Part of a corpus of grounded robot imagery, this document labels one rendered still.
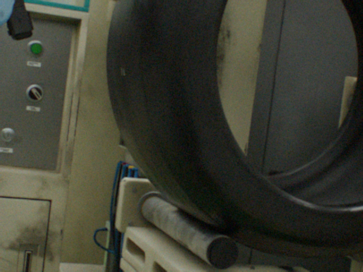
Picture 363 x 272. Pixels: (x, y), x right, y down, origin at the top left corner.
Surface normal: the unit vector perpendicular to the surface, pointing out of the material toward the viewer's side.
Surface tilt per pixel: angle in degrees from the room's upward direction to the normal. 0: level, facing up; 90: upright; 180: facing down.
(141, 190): 90
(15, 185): 90
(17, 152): 90
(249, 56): 90
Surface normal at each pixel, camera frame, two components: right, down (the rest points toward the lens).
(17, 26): 0.32, 0.15
